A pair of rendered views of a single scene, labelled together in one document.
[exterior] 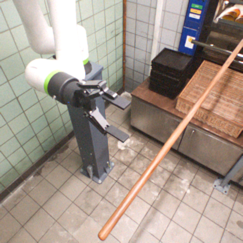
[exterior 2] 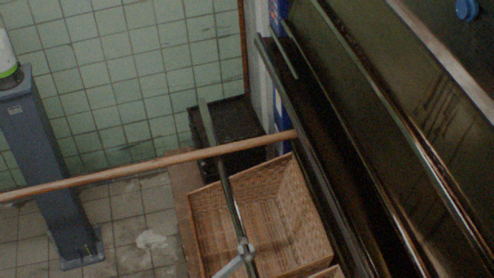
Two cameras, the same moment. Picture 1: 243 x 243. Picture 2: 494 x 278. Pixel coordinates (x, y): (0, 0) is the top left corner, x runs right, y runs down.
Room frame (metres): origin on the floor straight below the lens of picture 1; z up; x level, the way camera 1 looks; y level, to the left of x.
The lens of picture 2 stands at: (0.35, -1.79, 2.49)
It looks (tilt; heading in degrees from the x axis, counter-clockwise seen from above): 43 degrees down; 44
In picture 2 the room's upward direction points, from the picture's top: 5 degrees counter-clockwise
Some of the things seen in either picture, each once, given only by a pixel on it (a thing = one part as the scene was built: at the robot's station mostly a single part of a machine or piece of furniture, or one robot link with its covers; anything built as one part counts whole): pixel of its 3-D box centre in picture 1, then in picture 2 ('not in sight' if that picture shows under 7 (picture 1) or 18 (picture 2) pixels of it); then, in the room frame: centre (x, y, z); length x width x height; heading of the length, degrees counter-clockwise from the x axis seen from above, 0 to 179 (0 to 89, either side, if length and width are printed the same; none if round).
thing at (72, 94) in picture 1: (82, 98); not in sight; (0.46, 0.12, 1.49); 0.09 x 0.07 x 0.08; 52
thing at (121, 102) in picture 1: (116, 100); not in sight; (0.38, 0.01, 1.56); 0.07 x 0.03 x 0.01; 52
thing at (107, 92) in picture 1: (107, 90); not in sight; (0.40, 0.04, 1.57); 0.05 x 0.01 x 0.03; 52
